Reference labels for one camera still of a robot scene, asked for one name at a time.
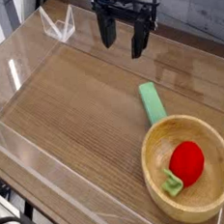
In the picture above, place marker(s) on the grey post upper left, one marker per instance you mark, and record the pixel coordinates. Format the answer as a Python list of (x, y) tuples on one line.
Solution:
[(8, 17)]

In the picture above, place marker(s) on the clear acrylic enclosure walls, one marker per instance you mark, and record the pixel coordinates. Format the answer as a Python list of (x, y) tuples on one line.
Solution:
[(72, 122)]

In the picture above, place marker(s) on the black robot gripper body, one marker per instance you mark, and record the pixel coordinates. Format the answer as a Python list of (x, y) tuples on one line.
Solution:
[(129, 10)]

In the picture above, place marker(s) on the round wooden bowl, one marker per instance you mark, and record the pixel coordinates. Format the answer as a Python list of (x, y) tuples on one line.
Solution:
[(203, 199)]

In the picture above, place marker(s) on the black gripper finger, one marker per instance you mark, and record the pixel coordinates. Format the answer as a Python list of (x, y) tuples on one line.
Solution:
[(107, 27), (140, 36)]

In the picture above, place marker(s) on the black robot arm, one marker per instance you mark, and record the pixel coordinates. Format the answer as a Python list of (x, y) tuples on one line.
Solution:
[(140, 13)]

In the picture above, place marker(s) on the green rectangular block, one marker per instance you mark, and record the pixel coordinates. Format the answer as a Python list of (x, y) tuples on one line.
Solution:
[(152, 103)]

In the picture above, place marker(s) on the red plush fruit green leaf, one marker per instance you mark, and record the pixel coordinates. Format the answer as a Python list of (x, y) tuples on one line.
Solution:
[(186, 166)]

